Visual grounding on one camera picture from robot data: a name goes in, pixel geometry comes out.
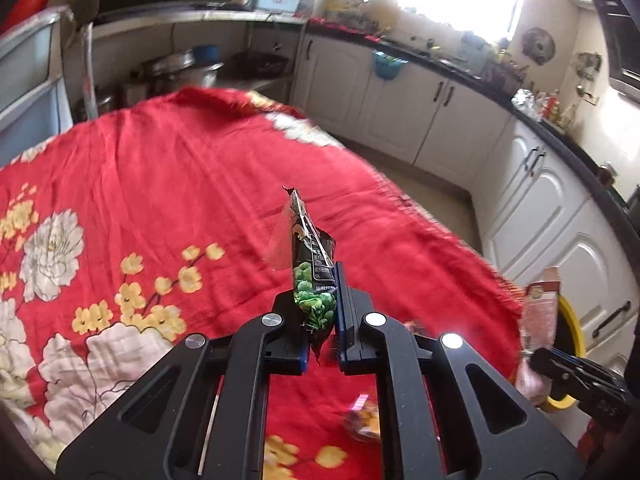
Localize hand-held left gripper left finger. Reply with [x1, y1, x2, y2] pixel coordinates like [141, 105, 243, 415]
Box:
[56, 290, 308, 480]

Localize round wall exhaust fan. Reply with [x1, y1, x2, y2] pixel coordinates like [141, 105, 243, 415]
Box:
[522, 27, 556, 66]

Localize blue hanging bin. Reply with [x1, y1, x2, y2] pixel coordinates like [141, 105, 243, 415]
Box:
[374, 51, 408, 82]

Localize steel shelf rack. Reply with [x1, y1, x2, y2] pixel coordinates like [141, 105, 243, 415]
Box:
[75, 7, 308, 116]

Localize yellow trash bin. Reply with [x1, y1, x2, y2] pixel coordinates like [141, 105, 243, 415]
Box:
[547, 294, 586, 413]

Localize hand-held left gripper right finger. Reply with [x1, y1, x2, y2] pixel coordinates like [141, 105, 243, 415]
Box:
[334, 261, 586, 480]

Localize green black snack packet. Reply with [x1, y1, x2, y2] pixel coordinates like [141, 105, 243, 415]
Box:
[267, 186, 338, 367]

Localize white kitchen cabinets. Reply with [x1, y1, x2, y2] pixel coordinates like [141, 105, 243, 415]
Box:
[292, 30, 640, 361]

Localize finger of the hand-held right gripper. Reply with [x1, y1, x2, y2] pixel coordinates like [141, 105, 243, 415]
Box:
[529, 347, 583, 378]

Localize black range hood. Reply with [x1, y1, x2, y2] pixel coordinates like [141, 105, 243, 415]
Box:
[590, 0, 640, 96]

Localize clear plastic bag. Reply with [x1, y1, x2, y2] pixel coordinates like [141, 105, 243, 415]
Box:
[512, 89, 541, 113]

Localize large steel pot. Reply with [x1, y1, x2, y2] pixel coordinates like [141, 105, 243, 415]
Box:
[145, 52, 223, 91]

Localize red floral blanket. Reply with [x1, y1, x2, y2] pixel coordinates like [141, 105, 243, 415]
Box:
[0, 86, 526, 480]

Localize pink white snack packet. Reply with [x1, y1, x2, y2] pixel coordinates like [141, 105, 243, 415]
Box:
[515, 267, 563, 406]

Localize orange pink wrapper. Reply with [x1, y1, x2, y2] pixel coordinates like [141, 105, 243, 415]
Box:
[342, 395, 381, 443]

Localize grey glass-panel cabinet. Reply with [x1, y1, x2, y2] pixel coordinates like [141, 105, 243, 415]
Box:
[0, 7, 73, 166]

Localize black wok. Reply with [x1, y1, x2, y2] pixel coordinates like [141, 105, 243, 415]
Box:
[225, 52, 288, 73]

